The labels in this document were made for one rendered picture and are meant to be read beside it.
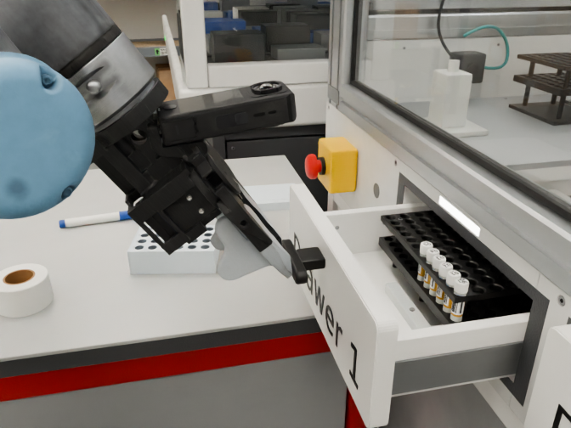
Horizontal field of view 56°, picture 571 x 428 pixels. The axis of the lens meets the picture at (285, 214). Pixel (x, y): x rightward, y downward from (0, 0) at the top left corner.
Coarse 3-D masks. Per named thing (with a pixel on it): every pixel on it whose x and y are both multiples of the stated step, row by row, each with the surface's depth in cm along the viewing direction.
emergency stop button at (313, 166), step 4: (308, 156) 85; (312, 156) 84; (308, 160) 84; (312, 160) 84; (316, 160) 84; (308, 164) 84; (312, 164) 84; (316, 164) 84; (320, 164) 85; (308, 168) 85; (312, 168) 84; (316, 168) 84; (320, 168) 85; (308, 172) 85; (312, 172) 84; (316, 172) 84; (308, 176) 85; (312, 176) 85; (316, 176) 85
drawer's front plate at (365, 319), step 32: (320, 224) 55; (352, 256) 49; (320, 288) 56; (352, 288) 45; (320, 320) 57; (352, 320) 46; (384, 320) 41; (352, 352) 47; (384, 352) 41; (352, 384) 48; (384, 384) 43; (384, 416) 44
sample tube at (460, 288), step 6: (456, 282) 49; (462, 282) 48; (468, 282) 48; (456, 288) 49; (462, 288) 48; (456, 294) 49; (462, 294) 49; (456, 306) 49; (462, 306) 49; (456, 312) 50; (462, 312) 50; (450, 318) 50; (456, 318) 50
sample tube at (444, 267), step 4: (440, 264) 51; (444, 264) 51; (448, 264) 51; (440, 268) 51; (444, 268) 51; (448, 268) 51; (452, 268) 51; (440, 272) 51; (444, 272) 51; (440, 276) 51; (444, 276) 51; (440, 288) 52; (440, 292) 52; (436, 296) 53; (440, 296) 52; (436, 300) 53; (440, 300) 52
